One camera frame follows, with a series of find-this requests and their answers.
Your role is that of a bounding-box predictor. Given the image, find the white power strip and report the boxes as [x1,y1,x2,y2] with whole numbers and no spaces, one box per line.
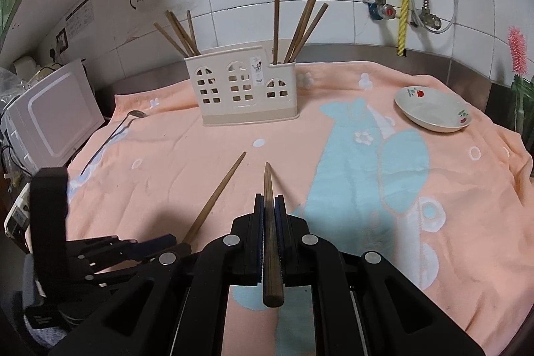
[4,181,33,241]

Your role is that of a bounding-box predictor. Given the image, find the pink bottle brush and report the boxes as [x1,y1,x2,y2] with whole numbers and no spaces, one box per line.
[507,26,530,78]

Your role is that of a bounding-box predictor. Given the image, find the wooden chopstick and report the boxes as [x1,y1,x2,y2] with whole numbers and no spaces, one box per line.
[262,162,284,307]
[181,151,248,246]

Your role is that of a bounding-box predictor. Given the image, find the white microwave oven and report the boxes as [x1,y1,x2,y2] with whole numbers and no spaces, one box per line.
[2,59,106,169]

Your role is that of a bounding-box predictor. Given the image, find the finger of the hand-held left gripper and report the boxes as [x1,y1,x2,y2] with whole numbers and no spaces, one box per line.
[67,234,180,263]
[74,256,161,288]

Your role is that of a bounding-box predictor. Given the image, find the orange printed towel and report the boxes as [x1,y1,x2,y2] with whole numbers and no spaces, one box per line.
[62,60,534,356]

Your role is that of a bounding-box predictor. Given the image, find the white paper wall label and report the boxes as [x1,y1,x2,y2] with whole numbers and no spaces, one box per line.
[64,0,93,40]

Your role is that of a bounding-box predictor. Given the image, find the beige plastic utensil holder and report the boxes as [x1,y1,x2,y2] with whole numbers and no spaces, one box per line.
[185,42,299,127]

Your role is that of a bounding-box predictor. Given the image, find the brass water valve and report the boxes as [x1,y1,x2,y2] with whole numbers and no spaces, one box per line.
[411,7,442,32]
[368,1,397,22]

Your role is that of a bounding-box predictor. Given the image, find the group of wooden chopsticks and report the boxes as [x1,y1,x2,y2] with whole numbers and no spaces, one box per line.
[154,0,329,65]

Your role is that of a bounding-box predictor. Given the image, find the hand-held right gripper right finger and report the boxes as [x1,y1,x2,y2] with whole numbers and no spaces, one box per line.
[276,195,487,356]

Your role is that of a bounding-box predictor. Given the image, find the white dish with cherry print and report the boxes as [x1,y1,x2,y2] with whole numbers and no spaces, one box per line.
[394,86,472,132]

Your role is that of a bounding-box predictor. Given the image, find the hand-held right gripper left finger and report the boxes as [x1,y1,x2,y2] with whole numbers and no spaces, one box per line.
[49,194,265,356]

